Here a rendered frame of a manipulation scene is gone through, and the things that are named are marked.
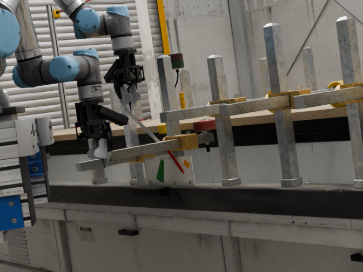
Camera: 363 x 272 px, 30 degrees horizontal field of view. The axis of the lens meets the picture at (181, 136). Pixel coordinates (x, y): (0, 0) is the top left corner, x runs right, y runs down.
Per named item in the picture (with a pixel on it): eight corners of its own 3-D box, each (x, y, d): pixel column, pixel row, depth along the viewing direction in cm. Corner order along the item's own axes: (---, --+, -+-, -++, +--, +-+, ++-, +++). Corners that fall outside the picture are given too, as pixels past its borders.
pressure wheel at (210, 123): (207, 153, 231) (203, 119, 230) (192, 153, 237) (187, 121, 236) (224, 149, 236) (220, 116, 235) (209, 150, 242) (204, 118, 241)
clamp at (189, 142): (187, 150, 224) (185, 135, 223) (162, 151, 234) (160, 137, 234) (200, 147, 227) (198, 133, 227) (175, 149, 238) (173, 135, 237)
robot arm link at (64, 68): (39, 86, 195) (60, 84, 205) (72, 80, 191) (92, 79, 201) (35, 58, 195) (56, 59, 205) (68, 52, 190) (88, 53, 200)
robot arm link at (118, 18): (103, 9, 237) (128, 6, 238) (108, 41, 238) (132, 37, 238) (102, 6, 229) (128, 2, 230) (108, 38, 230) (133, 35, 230)
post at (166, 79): (181, 195, 230) (162, 54, 228) (175, 195, 233) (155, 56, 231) (189, 192, 233) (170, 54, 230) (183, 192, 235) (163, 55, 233)
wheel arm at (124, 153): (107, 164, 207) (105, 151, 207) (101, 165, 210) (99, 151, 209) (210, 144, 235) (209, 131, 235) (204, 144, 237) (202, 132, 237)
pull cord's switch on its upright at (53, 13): (74, 154, 492) (52, 2, 486) (64, 155, 504) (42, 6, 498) (84, 153, 497) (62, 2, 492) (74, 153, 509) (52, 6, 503)
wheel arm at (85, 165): (81, 174, 230) (80, 161, 230) (76, 174, 233) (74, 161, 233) (179, 154, 258) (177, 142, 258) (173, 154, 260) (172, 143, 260)
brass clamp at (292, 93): (299, 108, 184) (297, 90, 184) (263, 112, 195) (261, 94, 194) (314, 106, 188) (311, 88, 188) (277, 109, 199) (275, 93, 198)
